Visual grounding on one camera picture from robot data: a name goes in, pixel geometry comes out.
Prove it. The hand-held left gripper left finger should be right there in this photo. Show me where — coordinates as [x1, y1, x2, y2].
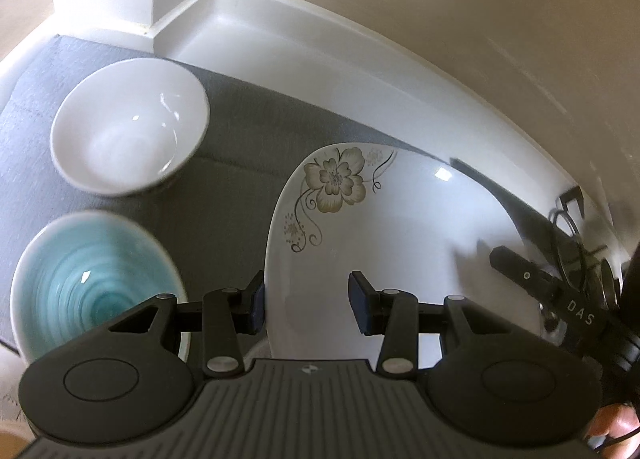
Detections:
[107, 269, 267, 380]

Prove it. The person's right hand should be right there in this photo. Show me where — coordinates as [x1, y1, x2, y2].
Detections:
[589, 403, 640, 458]

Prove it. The blue glazed bowl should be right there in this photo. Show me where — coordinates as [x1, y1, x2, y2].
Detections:
[10, 210, 191, 370]

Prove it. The black cable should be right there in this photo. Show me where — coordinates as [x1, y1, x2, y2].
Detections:
[589, 429, 638, 456]

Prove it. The white bowl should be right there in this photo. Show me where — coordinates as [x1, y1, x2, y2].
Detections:
[50, 58, 211, 197]

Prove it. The grey mat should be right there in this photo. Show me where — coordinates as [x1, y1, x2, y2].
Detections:
[0, 34, 556, 365]

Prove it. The white floral plate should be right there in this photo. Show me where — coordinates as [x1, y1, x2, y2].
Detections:
[264, 142, 571, 372]

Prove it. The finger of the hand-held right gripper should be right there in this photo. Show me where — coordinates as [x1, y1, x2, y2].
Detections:
[489, 245, 564, 308]

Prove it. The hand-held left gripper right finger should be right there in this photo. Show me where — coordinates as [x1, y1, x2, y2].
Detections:
[347, 269, 507, 377]

